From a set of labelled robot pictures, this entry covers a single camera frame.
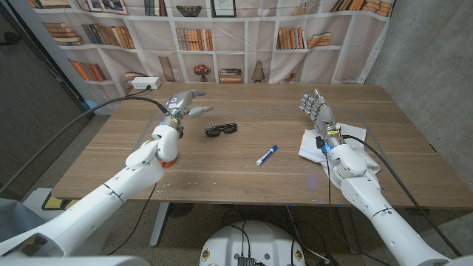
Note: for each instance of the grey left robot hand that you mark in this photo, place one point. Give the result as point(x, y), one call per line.
point(178, 100)

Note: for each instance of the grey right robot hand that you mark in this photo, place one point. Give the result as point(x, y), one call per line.
point(325, 116)

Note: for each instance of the white cleaning cloth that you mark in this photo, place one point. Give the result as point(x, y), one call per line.
point(310, 147)

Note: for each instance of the black sunglasses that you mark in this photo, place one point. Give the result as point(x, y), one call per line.
point(213, 131)

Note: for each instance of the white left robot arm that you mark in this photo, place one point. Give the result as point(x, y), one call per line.
point(140, 170)

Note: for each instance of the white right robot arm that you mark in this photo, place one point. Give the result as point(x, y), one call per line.
point(358, 184)

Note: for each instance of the red ribbon reel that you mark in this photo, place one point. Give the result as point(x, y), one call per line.
point(169, 164)

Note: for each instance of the blue and white marker pen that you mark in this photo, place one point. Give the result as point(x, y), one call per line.
point(267, 155)

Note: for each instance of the white power strip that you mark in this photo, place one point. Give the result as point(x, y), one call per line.
point(146, 82)

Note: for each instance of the printed bookshelf backdrop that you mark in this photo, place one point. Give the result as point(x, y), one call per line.
point(229, 61)

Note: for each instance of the black round grille under table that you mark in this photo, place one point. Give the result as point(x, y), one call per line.
point(183, 210)

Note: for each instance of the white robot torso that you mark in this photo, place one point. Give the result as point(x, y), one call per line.
point(255, 240)

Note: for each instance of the white floor mat with prints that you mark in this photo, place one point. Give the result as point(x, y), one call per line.
point(35, 196)

